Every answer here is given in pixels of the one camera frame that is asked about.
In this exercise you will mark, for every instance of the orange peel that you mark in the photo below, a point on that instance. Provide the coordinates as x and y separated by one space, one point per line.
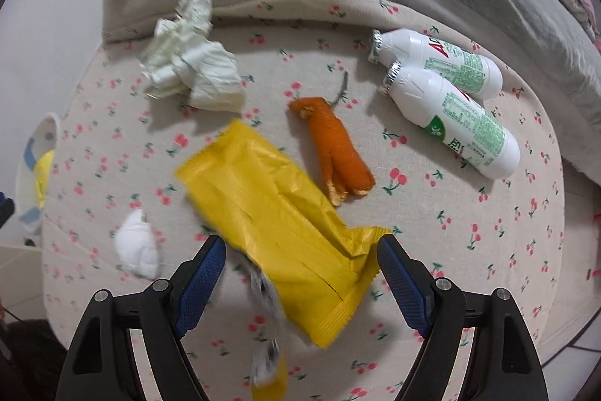
333 142

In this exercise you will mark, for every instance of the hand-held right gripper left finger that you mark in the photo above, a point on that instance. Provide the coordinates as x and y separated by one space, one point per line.
197 288

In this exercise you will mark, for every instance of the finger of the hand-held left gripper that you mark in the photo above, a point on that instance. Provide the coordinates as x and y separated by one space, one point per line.
5 209

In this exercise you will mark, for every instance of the white tissue ball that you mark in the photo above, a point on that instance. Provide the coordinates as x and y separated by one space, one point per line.
138 246

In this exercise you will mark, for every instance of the pale paper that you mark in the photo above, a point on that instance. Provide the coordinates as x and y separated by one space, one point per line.
192 53

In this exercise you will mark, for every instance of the cherry print tablecloth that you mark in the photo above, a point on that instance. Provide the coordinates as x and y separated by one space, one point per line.
446 241

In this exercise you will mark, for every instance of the yellow snack wrapper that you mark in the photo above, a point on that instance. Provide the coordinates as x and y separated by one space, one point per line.
281 213

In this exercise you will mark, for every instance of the white patterned trash bin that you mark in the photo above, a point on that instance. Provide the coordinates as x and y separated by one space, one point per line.
23 185

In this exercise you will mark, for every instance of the silver lined wrapper strip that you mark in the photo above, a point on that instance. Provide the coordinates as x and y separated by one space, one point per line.
267 335

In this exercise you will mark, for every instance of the yellow paper bowl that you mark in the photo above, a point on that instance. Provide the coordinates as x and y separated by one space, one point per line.
44 180

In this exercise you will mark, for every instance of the white plastic bottle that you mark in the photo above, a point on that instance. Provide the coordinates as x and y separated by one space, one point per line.
436 53
460 119

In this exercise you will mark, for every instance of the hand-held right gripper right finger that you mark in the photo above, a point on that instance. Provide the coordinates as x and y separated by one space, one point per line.
404 288

